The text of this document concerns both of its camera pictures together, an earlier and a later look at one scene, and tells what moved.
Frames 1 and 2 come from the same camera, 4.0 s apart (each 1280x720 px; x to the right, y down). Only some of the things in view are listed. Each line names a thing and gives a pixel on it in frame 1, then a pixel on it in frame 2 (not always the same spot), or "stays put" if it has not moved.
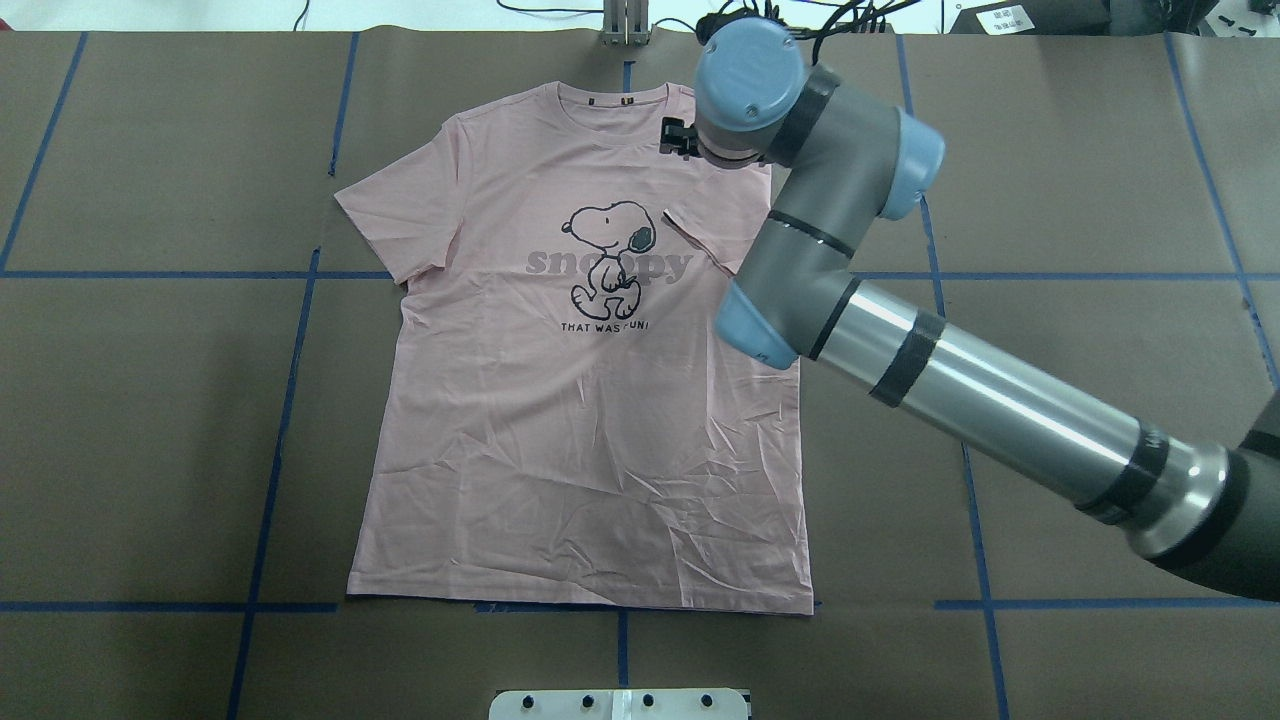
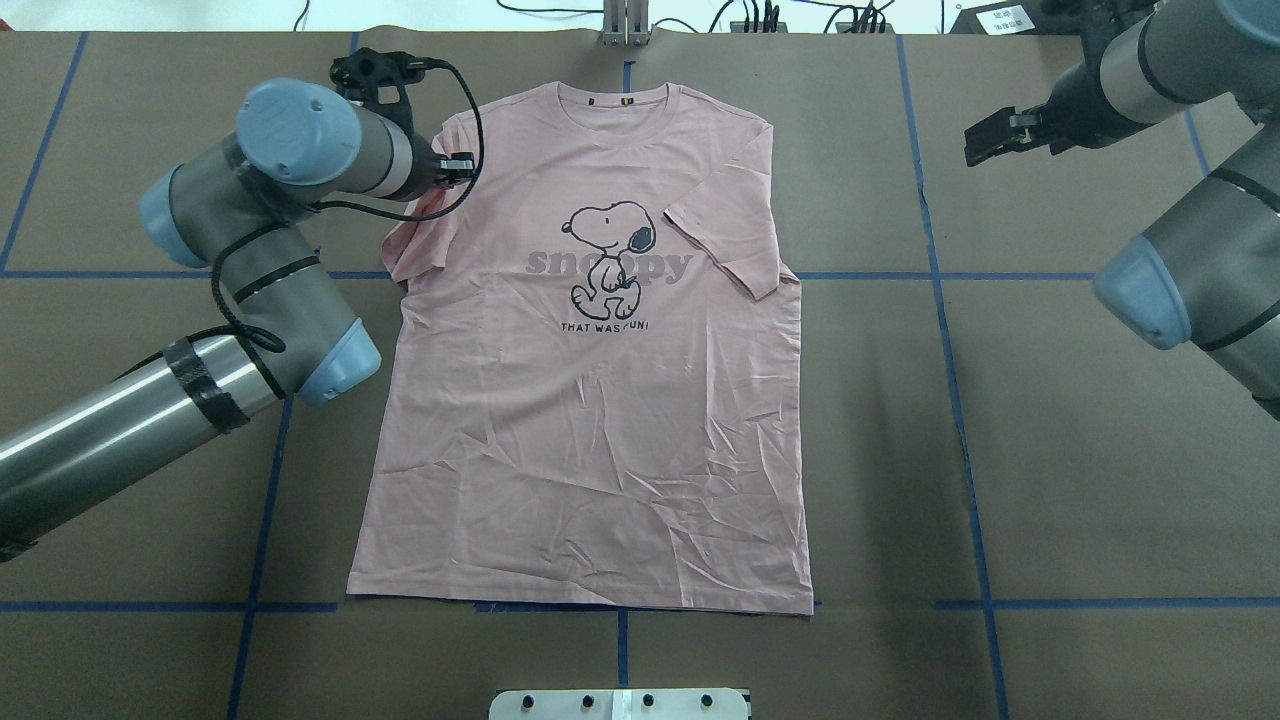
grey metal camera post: x=625 y=23 stays put
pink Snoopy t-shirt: x=554 y=414 stays put
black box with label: x=1035 y=17 stays put
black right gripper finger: x=674 y=137 → x=1077 y=114
